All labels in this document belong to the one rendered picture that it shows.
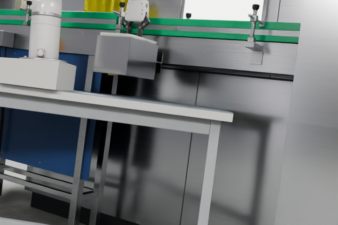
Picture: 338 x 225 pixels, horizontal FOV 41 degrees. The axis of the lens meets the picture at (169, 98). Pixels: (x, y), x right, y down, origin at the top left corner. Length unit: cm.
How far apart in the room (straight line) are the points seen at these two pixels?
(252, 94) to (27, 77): 98
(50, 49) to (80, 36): 38
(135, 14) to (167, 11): 33
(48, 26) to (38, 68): 19
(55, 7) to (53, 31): 10
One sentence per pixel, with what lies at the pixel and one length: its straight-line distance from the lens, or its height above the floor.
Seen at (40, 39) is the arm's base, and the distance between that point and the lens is 189.
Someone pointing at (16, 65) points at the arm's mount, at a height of 83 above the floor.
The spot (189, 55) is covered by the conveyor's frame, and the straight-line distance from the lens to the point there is 200.
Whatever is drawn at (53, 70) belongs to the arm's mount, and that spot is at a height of 82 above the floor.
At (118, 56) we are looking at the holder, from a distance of 185.
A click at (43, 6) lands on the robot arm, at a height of 107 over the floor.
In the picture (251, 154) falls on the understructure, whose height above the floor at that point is 56.
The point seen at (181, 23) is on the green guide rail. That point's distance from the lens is 206.
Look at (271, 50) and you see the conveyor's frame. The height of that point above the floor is 102.
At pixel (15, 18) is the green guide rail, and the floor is 109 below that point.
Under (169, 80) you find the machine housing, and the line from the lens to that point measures 227.
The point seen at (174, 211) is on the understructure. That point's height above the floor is 22.
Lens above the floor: 80
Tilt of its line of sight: 1 degrees down
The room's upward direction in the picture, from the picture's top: 7 degrees clockwise
